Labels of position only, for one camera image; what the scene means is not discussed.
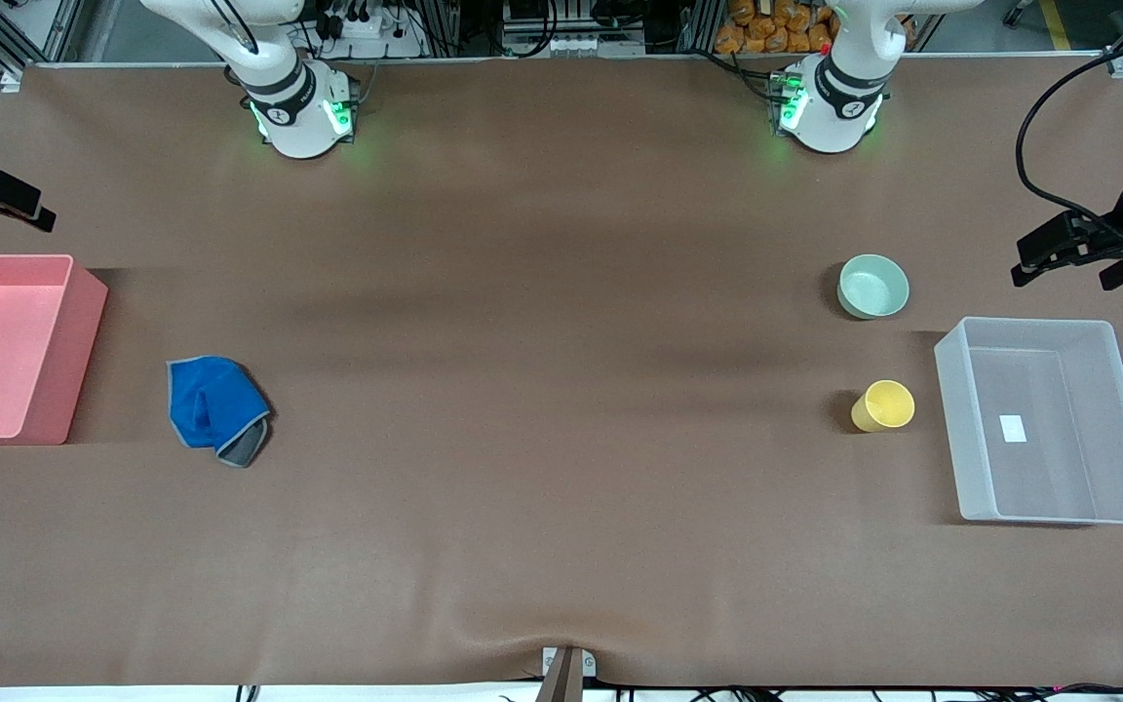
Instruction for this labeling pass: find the mint green bowl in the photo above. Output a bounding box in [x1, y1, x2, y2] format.
[836, 253, 910, 321]

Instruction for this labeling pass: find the yellow plastic cup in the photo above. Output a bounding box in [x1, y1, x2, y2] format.
[850, 379, 916, 434]

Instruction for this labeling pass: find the blue cloth with grey underside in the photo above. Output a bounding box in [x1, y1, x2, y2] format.
[167, 356, 273, 468]

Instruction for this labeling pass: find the pink plastic bin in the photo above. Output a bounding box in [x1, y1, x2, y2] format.
[0, 254, 109, 447]

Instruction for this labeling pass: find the clear plastic bin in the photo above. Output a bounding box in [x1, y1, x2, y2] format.
[934, 317, 1123, 527]

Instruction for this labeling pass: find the bag of orange items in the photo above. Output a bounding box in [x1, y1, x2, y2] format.
[715, 0, 855, 56]

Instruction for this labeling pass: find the white power strip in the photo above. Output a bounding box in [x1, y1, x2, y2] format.
[313, 8, 426, 59]

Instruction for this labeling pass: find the thick black cable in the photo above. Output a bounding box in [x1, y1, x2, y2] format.
[1014, 33, 1123, 240]

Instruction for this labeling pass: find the camera mounting bracket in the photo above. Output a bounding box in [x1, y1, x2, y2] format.
[534, 645, 599, 702]

